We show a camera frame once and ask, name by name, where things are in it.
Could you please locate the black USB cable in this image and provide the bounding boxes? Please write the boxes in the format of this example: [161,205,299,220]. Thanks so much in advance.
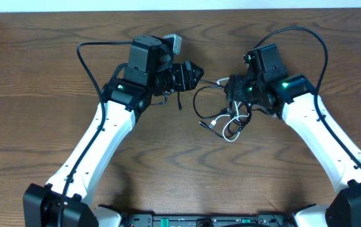
[176,78,253,139]

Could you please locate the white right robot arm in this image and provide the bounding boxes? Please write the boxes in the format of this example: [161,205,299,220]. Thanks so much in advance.
[225,44,361,226]

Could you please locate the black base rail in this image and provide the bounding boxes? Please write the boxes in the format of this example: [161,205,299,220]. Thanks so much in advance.
[100,212,294,227]

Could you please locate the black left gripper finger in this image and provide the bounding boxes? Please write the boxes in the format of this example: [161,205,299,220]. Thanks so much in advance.
[190,76,201,90]
[188,61,204,78]

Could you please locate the white USB cable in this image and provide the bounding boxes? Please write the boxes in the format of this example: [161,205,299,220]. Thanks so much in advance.
[210,77,250,142]

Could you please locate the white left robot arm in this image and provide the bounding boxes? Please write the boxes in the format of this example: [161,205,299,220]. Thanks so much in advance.
[23,34,204,226]

